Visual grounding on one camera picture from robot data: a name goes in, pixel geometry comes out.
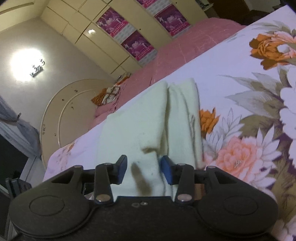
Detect floral white bedsheet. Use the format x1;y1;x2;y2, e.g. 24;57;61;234
44;6;295;240

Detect dark wooden door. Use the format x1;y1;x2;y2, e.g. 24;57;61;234
209;0;281;25

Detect cream built-in wardrobe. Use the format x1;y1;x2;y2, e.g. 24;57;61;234
41;1;206;78

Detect upper right magenta poster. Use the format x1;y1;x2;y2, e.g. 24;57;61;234
137;0;171;16

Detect lower right magenta poster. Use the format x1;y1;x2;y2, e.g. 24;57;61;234
154;4;191;37

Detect orange patterned pillow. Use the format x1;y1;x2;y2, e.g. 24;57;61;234
91;85;120;106

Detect grey curtain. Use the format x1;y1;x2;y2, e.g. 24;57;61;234
1;97;42;159

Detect lower left magenta poster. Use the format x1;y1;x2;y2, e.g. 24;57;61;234
121;31;158;66

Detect corner open shelves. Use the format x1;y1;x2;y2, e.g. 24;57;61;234
196;0;214;11

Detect cream round headboard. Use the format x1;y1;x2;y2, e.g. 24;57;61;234
40;79;113;167

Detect wall lamp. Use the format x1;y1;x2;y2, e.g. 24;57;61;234
30;59;45;77

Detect pale green small garment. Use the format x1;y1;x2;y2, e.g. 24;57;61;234
97;78;205;197

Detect magenta poster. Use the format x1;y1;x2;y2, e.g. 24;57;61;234
96;8;136;43
154;4;191;37
121;31;158;66
137;0;171;16

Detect pink quilted bedspread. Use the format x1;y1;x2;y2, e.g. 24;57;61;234
89;18;245;129

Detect upper left magenta poster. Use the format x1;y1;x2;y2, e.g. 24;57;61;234
96;8;136;43

